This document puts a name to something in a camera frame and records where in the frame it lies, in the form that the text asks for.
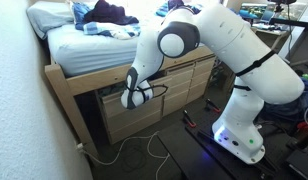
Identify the wooden drawer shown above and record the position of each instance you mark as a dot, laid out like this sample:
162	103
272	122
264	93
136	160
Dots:
121	123

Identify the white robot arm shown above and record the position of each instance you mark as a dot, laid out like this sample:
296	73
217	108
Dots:
261	75

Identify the wooden drawer cabinet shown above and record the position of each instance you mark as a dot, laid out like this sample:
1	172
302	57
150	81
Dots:
188	82

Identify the dark navy cloth on bed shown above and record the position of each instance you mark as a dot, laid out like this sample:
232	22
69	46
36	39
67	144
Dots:
105	12

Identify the red black clamp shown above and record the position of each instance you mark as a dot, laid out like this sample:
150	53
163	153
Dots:
188	120
211	106

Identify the light blue mattress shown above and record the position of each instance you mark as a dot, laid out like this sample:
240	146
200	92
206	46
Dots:
78	53

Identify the wooden desk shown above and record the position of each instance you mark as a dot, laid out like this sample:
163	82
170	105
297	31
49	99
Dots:
272	38

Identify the grey pillow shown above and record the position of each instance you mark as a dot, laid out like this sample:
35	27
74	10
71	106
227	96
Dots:
45	15

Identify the blue bag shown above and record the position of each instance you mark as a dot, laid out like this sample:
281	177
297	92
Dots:
293	111

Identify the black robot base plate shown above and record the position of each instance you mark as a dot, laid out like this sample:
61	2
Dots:
199	157

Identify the wooden bed frame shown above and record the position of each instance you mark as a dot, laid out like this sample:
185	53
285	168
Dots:
67	89

